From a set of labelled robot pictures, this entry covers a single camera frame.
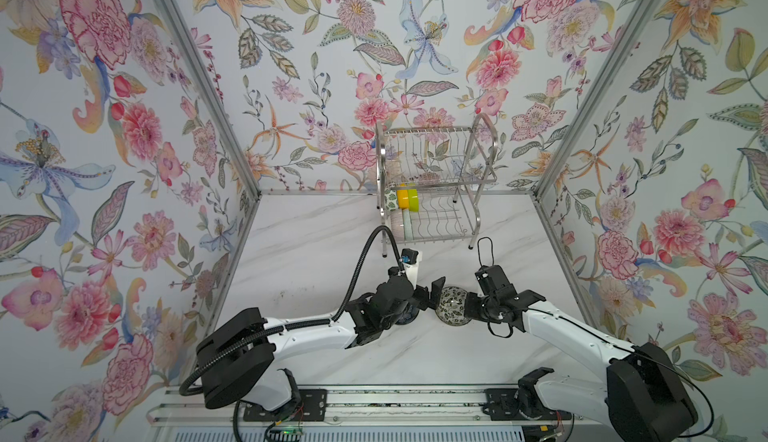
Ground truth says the lime green bowl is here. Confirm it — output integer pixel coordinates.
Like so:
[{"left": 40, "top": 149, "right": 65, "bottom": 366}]
[{"left": 407, "top": 189, "right": 420, "bottom": 212}]

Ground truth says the dark blue flower bowl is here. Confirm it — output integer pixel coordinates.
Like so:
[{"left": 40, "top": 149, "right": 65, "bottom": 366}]
[{"left": 396, "top": 307, "right": 420, "bottom": 325}]

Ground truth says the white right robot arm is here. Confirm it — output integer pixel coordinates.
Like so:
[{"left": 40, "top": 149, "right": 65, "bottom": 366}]
[{"left": 464, "top": 265, "right": 699, "bottom": 441}]

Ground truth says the pink striped ceramic bowl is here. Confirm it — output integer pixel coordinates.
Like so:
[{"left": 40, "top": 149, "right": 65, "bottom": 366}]
[{"left": 389, "top": 209, "right": 405, "bottom": 242}]

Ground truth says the black corrugated cable hose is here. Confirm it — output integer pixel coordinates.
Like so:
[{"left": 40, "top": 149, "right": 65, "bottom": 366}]
[{"left": 178, "top": 224, "right": 403, "bottom": 442}]

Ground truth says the pale celadon bowl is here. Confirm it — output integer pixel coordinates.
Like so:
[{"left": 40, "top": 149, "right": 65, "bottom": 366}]
[{"left": 401, "top": 209, "right": 414, "bottom": 241}]

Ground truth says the aluminium corner post left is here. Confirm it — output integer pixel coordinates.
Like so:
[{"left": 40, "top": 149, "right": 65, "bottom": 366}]
[{"left": 154, "top": 0, "right": 261, "bottom": 202}]

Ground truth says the black white speckled bowl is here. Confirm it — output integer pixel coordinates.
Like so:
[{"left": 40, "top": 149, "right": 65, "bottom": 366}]
[{"left": 435, "top": 286, "right": 471, "bottom": 327}]

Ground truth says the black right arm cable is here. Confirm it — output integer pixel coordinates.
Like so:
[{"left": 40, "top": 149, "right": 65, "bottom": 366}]
[{"left": 475, "top": 236, "right": 716, "bottom": 440}]

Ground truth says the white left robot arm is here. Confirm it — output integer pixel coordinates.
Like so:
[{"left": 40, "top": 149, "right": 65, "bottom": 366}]
[{"left": 178, "top": 274, "right": 446, "bottom": 412}]

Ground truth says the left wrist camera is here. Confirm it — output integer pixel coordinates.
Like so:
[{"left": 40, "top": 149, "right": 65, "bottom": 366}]
[{"left": 400, "top": 248, "right": 423, "bottom": 287}]

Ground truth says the green leaf pattern bowl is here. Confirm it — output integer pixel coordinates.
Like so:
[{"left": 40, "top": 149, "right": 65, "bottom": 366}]
[{"left": 384, "top": 189, "right": 399, "bottom": 211}]

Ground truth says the chrome wire dish rack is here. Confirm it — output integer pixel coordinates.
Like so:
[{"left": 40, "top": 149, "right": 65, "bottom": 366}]
[{"left": 375, "top": 114, "right": 500, "bottom": 249}]

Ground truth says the aluminium corner post right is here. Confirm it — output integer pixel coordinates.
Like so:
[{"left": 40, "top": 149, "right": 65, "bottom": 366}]
[{"left": 530, "top": 0, "right": 657, "bottom": 202}]

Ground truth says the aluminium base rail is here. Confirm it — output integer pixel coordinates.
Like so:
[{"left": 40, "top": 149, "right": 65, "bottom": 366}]
[{"left": 147, "top": 384, "right": 619, "bottom": 441}]

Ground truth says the aluminium corner post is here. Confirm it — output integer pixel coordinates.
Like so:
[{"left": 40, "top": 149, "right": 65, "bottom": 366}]
[
  {"left": 154, "top": 0, "right": 261, "bottom": 202},
  {"left": 530, "top": 0, "right": 657, "bottom": 202}
]

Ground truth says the yellow bowl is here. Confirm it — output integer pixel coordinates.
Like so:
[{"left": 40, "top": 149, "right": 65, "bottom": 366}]
[{"left": 396, "top": 188, "right": 410, "bottom": 210}]

